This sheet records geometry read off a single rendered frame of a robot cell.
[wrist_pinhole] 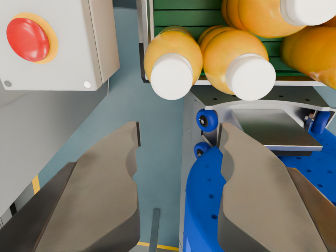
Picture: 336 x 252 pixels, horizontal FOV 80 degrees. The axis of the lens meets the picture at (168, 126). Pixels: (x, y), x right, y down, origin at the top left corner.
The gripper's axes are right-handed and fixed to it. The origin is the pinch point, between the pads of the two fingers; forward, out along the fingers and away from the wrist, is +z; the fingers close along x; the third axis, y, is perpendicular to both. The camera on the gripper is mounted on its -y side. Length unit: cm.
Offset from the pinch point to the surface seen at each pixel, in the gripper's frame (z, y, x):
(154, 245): 85, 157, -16
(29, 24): 7.7, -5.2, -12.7
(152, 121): 119, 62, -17
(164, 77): 7.5, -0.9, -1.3
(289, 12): 8.5, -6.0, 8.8
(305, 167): 15.0, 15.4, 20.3
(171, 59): 7.5, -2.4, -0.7
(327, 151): 56, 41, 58
